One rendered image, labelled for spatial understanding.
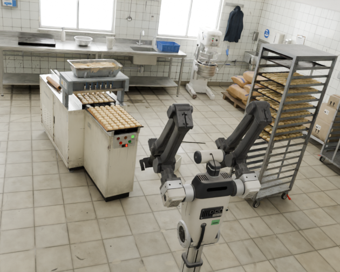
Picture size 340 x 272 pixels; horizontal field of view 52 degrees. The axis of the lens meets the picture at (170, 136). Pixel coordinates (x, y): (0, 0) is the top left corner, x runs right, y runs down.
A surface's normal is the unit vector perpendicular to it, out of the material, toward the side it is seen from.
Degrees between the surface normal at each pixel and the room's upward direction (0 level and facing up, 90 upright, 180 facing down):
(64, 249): 0
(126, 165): 90
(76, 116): 90
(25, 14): 90
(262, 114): 45
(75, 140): 90
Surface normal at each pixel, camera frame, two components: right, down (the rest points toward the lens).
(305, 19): -0.93, 0.04
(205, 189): 0.34, 0.46
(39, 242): 0.14, -0.89
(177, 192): 0.29, -0.54
